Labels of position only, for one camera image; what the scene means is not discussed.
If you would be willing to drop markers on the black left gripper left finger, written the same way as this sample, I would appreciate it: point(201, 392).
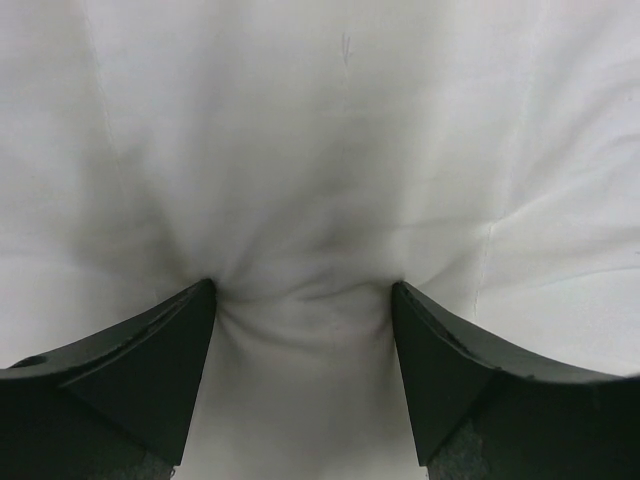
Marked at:
point(117, 404)

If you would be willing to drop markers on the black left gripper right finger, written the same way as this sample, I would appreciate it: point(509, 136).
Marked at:
point(481, 407)

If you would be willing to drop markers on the white pillow yellow side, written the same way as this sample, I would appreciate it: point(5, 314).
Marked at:
point(305, 155)

